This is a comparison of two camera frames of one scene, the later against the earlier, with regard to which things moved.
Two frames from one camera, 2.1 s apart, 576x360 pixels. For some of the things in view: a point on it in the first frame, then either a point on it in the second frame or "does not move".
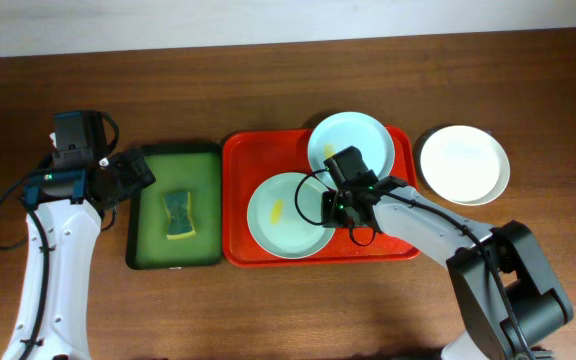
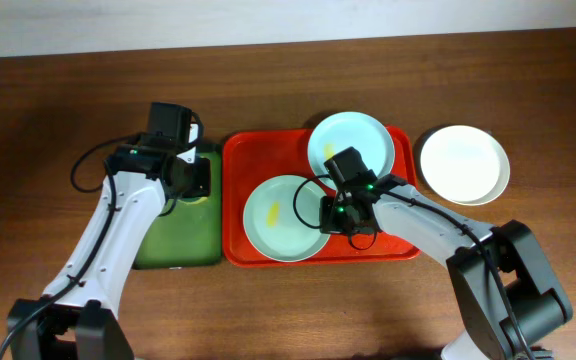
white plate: [466, 165] does not move
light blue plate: [284, 215] does not move
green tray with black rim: [196, 168] does not move
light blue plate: [347, 129] does not move
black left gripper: [135, 170] -> [200, 177]
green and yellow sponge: [178, 206] -> [200, 200]
